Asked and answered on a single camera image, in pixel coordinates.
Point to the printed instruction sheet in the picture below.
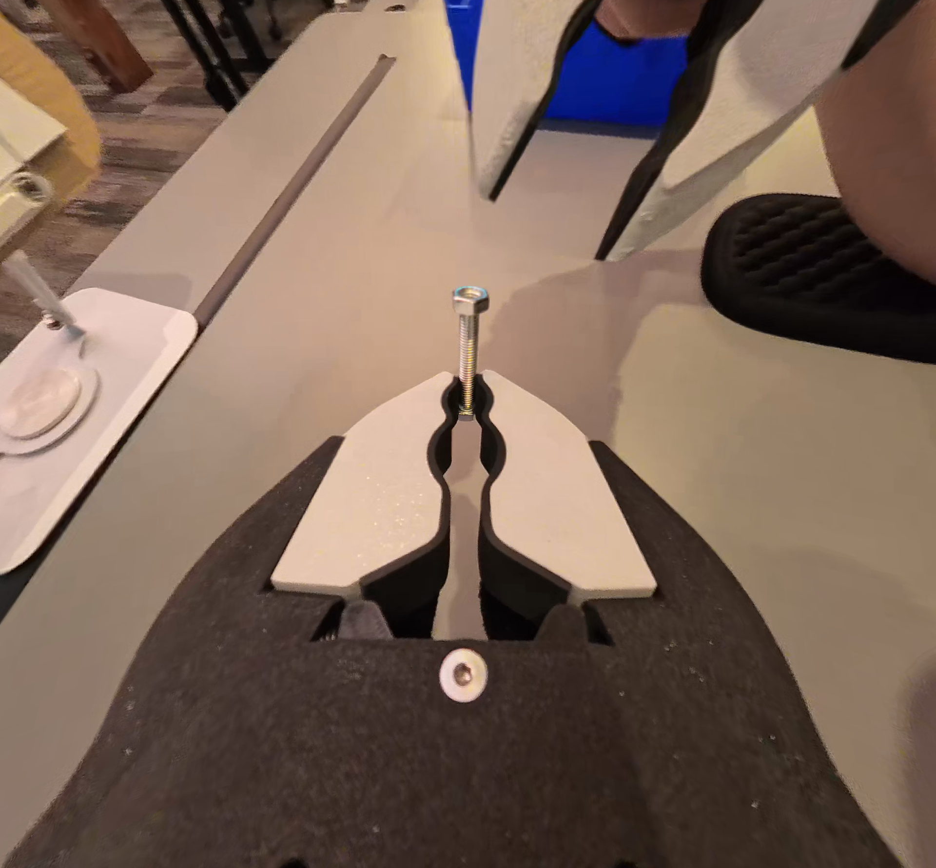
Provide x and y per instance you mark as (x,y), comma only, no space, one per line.
(25,129)

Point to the silver bolt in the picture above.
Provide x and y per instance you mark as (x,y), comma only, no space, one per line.
(468,349)

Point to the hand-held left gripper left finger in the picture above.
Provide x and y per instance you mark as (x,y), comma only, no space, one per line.
(365,495)

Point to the person's right forearm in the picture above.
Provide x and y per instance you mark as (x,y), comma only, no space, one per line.
(892,173)

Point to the silver hex nut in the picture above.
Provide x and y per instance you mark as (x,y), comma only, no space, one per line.
(470,299)

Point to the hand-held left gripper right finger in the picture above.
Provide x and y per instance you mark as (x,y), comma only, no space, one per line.
(570,510)

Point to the black metal desk frame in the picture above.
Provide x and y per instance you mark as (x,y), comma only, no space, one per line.
(183,20)

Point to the blue plastic bin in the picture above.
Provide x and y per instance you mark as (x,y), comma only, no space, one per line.
(607,86)

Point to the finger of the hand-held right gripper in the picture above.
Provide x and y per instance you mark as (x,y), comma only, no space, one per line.
(526,20)
(790,20)

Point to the wooden post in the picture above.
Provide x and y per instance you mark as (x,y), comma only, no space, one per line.
(80,13)

